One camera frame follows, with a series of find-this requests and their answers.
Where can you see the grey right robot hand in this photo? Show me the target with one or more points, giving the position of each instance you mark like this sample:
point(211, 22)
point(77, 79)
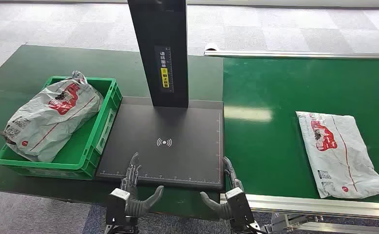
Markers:
point(223, 210)

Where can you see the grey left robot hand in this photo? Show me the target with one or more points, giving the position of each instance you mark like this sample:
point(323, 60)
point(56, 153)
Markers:
point(138, 205)

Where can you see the grey red-print mailer package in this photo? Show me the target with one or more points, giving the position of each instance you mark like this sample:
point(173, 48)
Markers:
point(338, 155)

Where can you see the green conveyor belt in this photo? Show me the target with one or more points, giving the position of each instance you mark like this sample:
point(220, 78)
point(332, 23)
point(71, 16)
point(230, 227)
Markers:
point(273, 145)

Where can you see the crumpled grey mailer package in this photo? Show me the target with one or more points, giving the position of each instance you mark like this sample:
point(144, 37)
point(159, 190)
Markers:
point(47, 119)

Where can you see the black scanner platform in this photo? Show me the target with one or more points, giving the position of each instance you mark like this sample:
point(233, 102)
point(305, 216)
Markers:
point(176, 155)

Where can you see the green plastic crate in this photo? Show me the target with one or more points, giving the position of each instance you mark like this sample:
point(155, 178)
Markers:
point(89, 142)

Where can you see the yellow column label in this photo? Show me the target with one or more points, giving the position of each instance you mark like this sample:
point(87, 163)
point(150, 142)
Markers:
point(165, 77)

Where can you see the black scanner column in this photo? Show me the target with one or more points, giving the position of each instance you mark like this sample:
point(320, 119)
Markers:
point(160, 38)

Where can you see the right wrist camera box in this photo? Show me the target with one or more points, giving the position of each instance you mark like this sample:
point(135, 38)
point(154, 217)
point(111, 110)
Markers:
point(239, 206)

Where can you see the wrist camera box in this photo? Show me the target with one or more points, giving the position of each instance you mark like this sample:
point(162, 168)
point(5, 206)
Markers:
point(239, 206)
point(118, 205)

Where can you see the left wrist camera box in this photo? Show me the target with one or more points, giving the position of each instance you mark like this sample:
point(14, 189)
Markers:
point(118, 205)

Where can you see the wide silver conveyor rail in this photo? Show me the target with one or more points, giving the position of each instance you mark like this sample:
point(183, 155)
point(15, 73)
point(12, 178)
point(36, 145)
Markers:
point(322, 206)

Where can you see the thin silver conveyor rail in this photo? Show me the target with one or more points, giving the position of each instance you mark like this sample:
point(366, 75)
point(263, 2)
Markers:
point(305, 54)

